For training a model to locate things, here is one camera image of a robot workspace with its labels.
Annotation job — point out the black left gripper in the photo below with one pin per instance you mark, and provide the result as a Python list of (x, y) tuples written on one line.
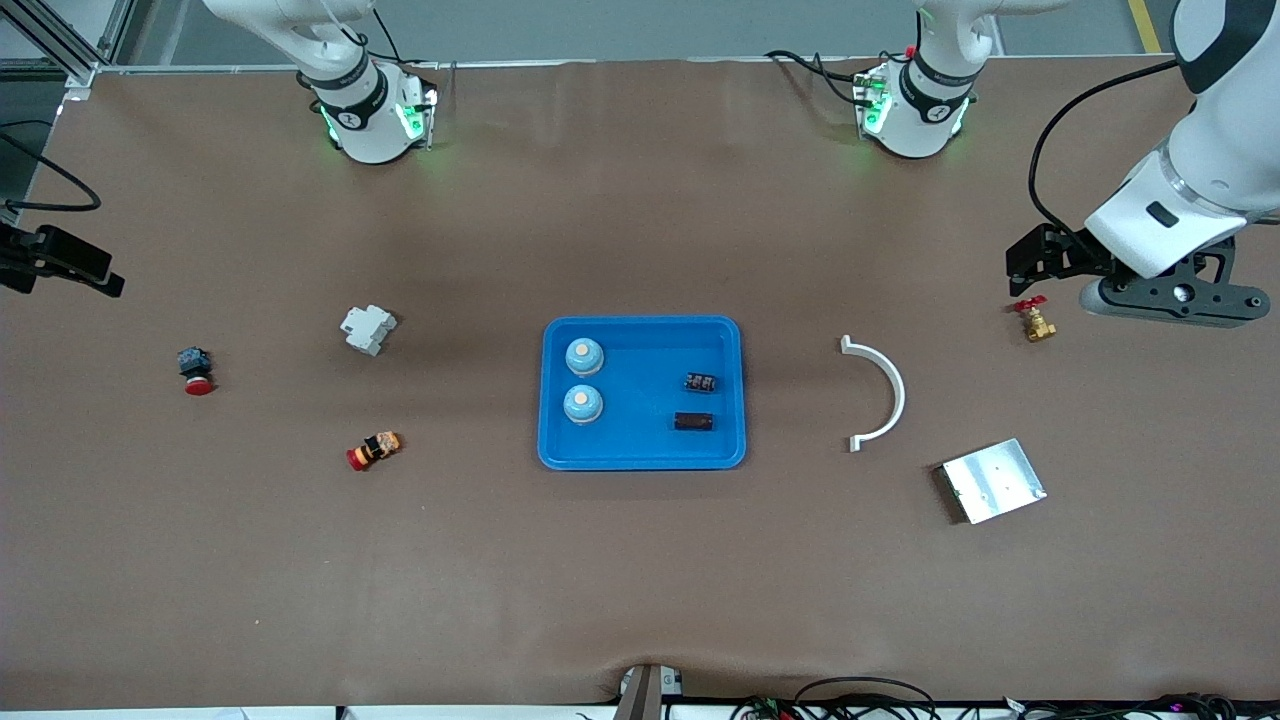
[(1072, 254)]

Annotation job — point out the brown table mat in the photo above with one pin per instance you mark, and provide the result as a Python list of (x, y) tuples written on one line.
[(640, 200)]

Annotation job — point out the aluminium plate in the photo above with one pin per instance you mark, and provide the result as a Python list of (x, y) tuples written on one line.
[(992, 482)]

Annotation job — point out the white circuit breaker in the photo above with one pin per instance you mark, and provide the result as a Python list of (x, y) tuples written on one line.
[(368, 330)]

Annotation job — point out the dark striped electrolytic capacitor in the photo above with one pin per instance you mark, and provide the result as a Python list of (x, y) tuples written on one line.
[(700, 383)]

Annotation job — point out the aluminium frame profile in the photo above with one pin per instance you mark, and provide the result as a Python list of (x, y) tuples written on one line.
[(60, 45)]

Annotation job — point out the blue plastic tray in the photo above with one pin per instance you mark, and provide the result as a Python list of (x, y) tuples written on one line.
[(640, 440)]

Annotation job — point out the red mushroom push button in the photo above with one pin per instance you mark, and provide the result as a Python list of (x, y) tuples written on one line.
[(196, 370)]

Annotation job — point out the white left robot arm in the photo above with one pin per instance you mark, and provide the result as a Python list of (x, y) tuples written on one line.
[(925, 100)]

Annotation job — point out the blue bell with cream button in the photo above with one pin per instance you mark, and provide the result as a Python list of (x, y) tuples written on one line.
[(585, 356), (583, 403)]

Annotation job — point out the brown glossy electrolytic capacitor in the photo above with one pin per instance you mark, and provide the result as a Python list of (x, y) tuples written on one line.
[(693, 421)]

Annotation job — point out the orange emergency stop button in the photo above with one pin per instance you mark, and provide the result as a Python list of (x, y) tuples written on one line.
[(373, 450)]

